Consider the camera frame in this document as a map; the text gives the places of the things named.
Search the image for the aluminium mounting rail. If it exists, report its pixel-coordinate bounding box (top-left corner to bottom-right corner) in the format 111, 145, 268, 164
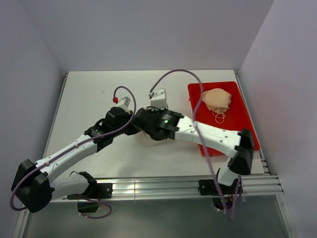
24, 158, 284, 203

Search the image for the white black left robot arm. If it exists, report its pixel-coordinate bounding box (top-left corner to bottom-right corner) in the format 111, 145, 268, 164
9, 105, 137, 213

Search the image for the beige bra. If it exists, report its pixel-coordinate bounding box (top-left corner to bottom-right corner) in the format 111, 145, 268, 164
203, 88, 231, 124

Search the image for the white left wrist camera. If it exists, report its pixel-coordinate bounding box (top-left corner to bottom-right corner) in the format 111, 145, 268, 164
113, 97, 131, 112

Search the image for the red plastic tray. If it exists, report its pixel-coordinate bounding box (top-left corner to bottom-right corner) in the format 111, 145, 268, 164
196, 81, 260, 151

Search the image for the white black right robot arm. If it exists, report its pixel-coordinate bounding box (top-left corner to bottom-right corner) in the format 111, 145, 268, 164
132, 108, 255, 193

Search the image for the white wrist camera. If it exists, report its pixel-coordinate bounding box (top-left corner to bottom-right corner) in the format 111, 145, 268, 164
113, 97, 131, 112
149, 89, 168, 110

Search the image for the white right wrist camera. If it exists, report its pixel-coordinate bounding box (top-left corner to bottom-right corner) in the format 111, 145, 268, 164
149, 89, 168, 110

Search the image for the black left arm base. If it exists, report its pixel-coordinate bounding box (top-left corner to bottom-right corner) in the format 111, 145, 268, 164
67, 182, 113, 219

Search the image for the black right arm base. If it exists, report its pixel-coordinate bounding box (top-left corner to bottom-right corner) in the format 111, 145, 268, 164
198, 179, 243, 210

